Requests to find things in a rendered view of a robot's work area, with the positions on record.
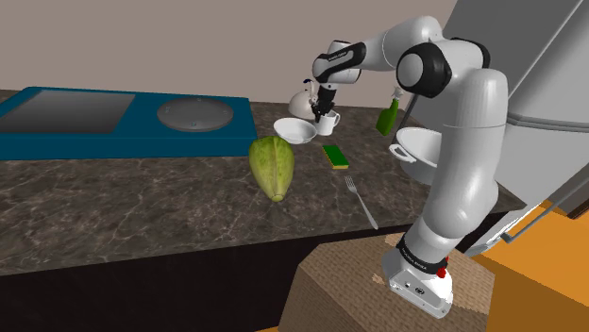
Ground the dark ladle handle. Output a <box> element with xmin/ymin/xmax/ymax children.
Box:
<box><xmin>392</xmin><ymin>93</ymin><xmax>419</xmax><ymax>147</ymax></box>

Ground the green spray bottle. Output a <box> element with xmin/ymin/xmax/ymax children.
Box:
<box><xmin>375</xmin><ymin>86</ymin><xmax>405</xmax><ymax>137</ymax></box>

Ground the brown woven robot stand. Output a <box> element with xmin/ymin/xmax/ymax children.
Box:
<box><xmin>278</xmin><ymin>231</ymin><xmax>497</xmax><ymax>332</ymax></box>

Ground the green yellow sponge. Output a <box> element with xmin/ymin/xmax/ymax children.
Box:
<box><xmin>321</xmin><ymin>144</ymin><xmax>351</xmax><ymax>171</ymax></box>

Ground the grey refrigerator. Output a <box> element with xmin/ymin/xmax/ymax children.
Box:
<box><xmin>415</xmin><ymin>0</ymin><xmax>589</xmax><ymax>257</ymax></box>

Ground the silver fork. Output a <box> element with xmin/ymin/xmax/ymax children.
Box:
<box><xmin>344</xmin><ymin>174</ymin><xmax>379</xmax><ymax>231</ymax></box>

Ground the blue cooktop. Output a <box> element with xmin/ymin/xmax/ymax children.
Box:
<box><xmin>0</xmin><ymin>86</ymin><xmax>259</xmax><ymax>161</ymax></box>

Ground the white bowl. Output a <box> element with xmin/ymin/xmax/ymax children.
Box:
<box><xmin>273</xmin><ymin>117</ymin><xmax>319</xmax><ymax>145</ymax></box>

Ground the white kettle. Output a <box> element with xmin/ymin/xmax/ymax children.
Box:
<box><xmin>287</xmin><ymin>78</ymin><xmax>323</xmax><ymax>119</ymax></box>

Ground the white pot with handles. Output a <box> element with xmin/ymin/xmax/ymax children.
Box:
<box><xmin>389</xmin><ymin>126</ymin><xmax>446</xmax><ymax>187</ymax></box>

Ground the green lettuce head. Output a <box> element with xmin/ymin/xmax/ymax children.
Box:
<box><xmin>248</xmin><ymin>135</ymin><xmax>296</xmax><ymax>204</ymax></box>

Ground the white mug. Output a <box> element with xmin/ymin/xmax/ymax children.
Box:
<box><xmin>315</xmin><ymin>110</ymin><xmax>342</xmax><ymax>137</ymax></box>

